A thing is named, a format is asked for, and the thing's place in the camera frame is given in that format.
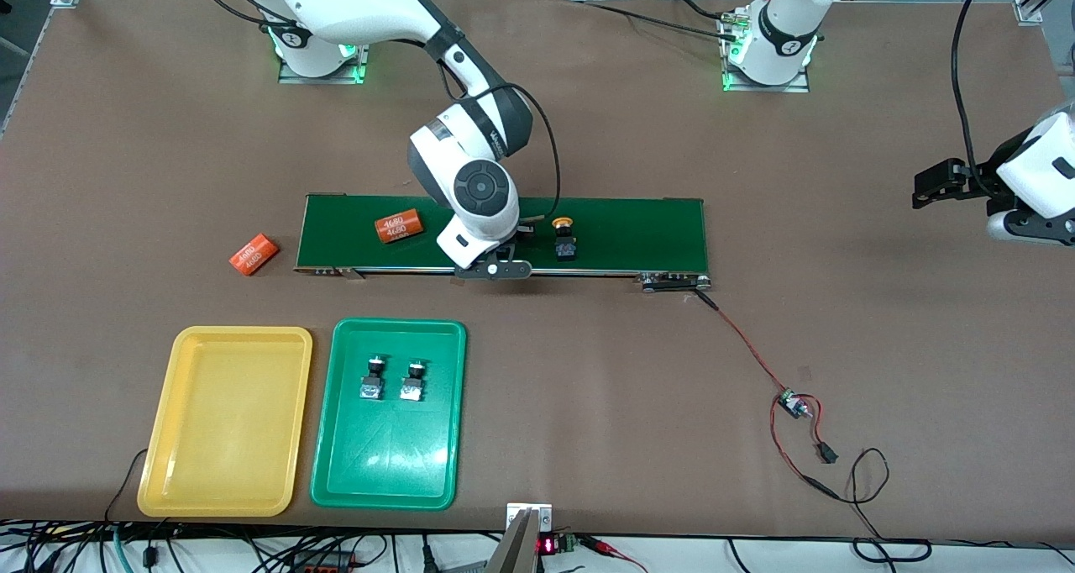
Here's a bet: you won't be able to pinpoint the red clip lead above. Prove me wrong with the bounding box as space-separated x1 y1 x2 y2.
581 536 648 573

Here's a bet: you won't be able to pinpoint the green plastic tray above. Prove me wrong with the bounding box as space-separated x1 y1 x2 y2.
311 316 468 510

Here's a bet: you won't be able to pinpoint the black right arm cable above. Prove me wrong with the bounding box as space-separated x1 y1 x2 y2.
186 0 562 221

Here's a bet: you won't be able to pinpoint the yellow push button switch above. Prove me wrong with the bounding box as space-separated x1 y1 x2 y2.
550 216 579 263

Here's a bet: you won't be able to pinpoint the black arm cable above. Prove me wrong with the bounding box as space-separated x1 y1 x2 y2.
186 0 562 221
950 0 1000 179

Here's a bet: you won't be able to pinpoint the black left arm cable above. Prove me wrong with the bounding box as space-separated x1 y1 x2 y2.
950 0 1000 179

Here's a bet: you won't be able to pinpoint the red black twin wire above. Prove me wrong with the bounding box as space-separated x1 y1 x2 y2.
695 290 843 500

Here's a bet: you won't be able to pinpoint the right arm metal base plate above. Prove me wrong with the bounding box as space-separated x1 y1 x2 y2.
277 18 373 87

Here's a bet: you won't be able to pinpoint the yellow plastic tray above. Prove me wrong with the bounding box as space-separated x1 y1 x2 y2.
136 326 314 518

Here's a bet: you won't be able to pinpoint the orange cylinder white print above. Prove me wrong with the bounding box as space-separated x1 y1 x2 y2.
228 233 281 277
375 208 426 244

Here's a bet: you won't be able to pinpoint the black looped cable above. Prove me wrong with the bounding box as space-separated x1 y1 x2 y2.
840 447 933 565

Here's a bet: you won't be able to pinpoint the thin black cable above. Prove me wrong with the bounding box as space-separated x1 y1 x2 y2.
104 448 150 523

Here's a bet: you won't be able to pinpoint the black base supply cable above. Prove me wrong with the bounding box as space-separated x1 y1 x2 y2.
584 0 744 45

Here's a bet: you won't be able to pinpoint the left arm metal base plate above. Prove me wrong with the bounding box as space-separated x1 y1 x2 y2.
721 6 812 95

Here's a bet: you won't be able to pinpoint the power strip red switches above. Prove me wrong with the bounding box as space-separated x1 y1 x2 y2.
286 552 358 573

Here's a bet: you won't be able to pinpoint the green conveyor belt unit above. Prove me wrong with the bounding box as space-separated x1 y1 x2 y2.
293 193 713 294

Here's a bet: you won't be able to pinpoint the green push button switch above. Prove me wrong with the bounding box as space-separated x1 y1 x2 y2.
359 353 389 402
399 359 427 403

